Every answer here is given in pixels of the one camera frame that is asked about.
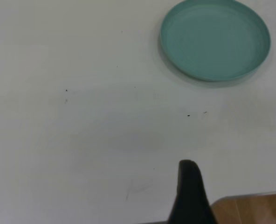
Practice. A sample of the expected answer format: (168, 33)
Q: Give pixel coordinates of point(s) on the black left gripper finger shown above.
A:
(190, 198)

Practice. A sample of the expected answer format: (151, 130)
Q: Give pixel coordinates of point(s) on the green plate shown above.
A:
(212, 44)

